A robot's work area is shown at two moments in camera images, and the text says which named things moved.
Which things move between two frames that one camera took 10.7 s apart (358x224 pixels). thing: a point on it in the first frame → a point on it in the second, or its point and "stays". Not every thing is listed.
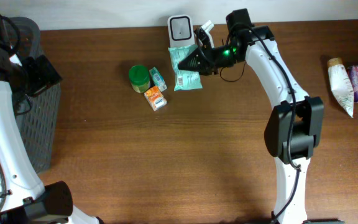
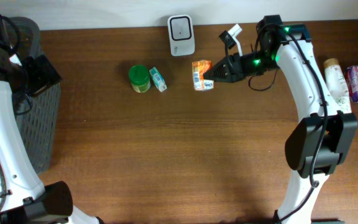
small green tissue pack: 158,79 stays
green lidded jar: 139,78 stays
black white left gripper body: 21,78 stays
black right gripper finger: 198,61 → 224,71
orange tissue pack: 155,98 → 199,68
